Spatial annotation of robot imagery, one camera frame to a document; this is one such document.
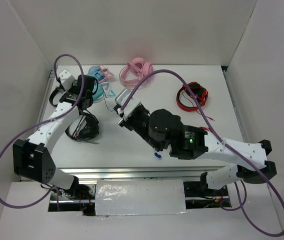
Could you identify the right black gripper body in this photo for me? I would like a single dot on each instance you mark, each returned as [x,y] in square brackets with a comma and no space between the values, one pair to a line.
[138,122]

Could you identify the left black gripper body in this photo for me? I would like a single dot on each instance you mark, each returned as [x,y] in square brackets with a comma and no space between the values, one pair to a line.
[71,89]

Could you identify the teal cat ear headphones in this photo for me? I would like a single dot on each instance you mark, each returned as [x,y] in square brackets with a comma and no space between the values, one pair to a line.
[103,90]

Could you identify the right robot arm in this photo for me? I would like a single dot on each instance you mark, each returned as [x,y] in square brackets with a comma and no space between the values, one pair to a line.
[250,164]

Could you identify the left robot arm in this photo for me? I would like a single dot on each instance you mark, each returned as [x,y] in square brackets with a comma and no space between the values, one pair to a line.
[32,157]

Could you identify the pink blue cat headphones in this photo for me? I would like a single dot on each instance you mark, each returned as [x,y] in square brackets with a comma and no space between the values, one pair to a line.
[100,73]

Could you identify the black headphones back left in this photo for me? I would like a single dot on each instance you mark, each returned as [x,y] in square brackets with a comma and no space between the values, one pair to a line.
[54,94]

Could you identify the black headset with microphone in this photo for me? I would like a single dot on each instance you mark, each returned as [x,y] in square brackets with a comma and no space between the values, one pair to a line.
[86,129]

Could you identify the pink gaming headset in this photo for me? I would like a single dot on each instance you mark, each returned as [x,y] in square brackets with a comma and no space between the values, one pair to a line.
[138,67]

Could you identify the white foil-covered panel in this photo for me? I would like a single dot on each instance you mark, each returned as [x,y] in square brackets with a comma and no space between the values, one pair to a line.
[140,198]

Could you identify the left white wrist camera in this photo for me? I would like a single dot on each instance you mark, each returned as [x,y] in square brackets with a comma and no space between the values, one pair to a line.
[66,79]

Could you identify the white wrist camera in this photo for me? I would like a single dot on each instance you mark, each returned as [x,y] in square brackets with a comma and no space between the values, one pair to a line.
[125,105]
[66,79]

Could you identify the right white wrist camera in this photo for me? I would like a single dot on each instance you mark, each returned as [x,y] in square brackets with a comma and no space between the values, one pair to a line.
[125,105]

